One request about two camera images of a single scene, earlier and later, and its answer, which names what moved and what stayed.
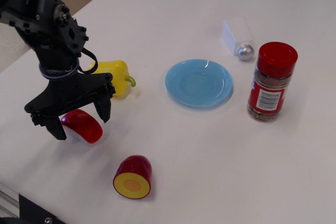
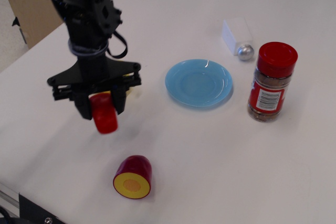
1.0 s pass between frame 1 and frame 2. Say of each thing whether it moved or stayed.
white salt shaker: stayed
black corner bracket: stayed
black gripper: moved
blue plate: stayed
